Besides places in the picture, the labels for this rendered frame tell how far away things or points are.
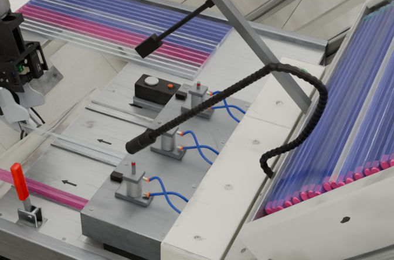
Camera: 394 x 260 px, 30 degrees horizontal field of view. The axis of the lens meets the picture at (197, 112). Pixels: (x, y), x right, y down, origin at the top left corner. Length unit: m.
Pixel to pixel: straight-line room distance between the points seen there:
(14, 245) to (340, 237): 0.51
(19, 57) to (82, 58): 1.57
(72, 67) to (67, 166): 1.49
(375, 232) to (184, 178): 0.39
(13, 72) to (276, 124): 0.42
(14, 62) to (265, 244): 0.51
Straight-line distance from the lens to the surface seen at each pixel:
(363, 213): 0.75
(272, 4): 2.35
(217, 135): 1.16
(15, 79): 1.17
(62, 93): 2.59
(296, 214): 0.78
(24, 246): 1.10
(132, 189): 1.03
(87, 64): 2.71
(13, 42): 1.14
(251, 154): 1.10
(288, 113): 1.18
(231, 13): 1.06
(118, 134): 1.25
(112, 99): 1.33
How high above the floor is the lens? 1.95
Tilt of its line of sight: 41 degrees down
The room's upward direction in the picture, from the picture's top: 60 degrees clockwise
